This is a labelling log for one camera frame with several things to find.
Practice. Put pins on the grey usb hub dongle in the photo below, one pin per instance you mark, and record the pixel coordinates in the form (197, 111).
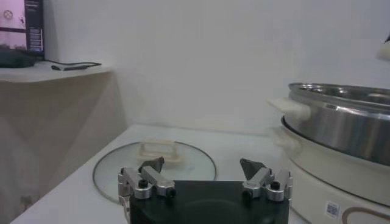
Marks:
(73, 67)

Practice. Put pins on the round glass pot lid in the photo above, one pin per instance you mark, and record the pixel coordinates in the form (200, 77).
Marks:
(106, 179)

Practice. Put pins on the white side table with mouse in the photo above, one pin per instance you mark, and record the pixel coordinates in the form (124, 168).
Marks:
(45, 121)

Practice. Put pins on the black laptop with mouse beside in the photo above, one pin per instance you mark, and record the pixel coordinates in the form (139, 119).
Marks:
(18, 27)

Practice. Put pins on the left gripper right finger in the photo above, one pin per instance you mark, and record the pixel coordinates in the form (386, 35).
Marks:
(259, 179)

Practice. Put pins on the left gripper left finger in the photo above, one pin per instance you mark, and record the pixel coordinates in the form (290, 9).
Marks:
(152, 179)

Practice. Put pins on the cream electric cooker base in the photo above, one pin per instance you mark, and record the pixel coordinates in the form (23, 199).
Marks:
(320, 179)

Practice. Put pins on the perforated steel steamer basket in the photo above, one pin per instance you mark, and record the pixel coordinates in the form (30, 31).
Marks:
(341, 128)

